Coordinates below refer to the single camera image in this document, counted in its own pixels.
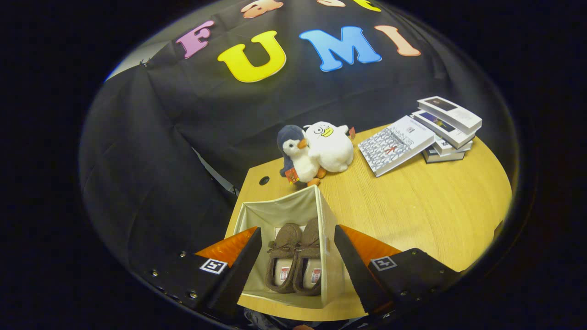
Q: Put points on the white book blue photo cover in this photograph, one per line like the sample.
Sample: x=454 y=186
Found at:
x=440 y=126

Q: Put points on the white duck plush toy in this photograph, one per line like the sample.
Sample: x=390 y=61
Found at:
x=330 y=151

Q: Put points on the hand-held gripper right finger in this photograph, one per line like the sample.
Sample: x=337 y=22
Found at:
x=355 y=275

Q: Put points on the white book dark photo cover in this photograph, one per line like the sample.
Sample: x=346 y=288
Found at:
x=458 y=117

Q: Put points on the beige fabric storage box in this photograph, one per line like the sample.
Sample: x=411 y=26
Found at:
x=275 y=211

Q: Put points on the grey patterned cover book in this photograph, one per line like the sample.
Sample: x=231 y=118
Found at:
x=394 y=144

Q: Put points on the thin white book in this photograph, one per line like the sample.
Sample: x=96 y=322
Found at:
x=447 y=147

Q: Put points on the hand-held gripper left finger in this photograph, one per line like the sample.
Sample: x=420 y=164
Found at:
x=238 y=275

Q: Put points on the grey penguin plush toy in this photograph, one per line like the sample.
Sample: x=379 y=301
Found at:
x=300 y=158

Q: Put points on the brown moccasin shoe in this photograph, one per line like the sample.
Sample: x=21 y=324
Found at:
x=285 y=236
x=312 y=238

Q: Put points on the black backdrop cloth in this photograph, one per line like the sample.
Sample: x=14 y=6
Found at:
x=160 y=137

